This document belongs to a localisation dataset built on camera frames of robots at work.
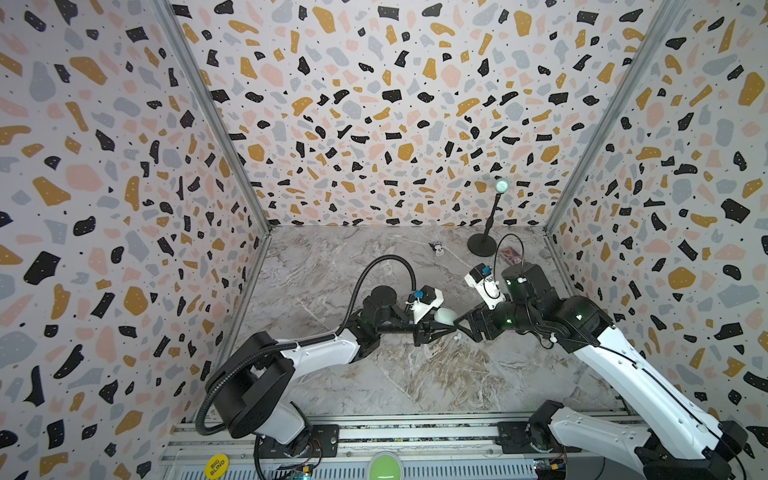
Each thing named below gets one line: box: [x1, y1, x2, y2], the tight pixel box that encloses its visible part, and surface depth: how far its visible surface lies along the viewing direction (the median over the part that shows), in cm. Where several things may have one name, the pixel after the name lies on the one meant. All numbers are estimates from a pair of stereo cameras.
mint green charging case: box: [434, 307, 458, 326], surface depth 71 cm
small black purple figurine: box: [428, 241, 445, 257], surface depth 115 cm
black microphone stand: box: [467, 178, 510, 257], surface depth 115 cm
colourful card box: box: [501, 246, 522, 266], surface depth 115 cm
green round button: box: [367, 451, 404, 480], surface depth 70 cm
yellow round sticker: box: [204, 453, 229, 480], surface depth 71 cm
